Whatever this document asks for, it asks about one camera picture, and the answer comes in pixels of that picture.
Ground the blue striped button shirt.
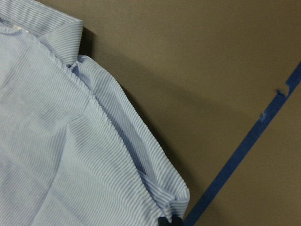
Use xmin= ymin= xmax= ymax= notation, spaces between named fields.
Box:
xmin=0 ymin=0 xmax=190 ymax=226

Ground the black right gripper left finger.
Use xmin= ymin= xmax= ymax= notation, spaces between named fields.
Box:
xmin=158 ymin=218 xmax=170 ymax=226

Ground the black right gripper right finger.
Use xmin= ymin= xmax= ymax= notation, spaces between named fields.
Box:
xmin=171 ymin=217 xmax=183 ymax=226

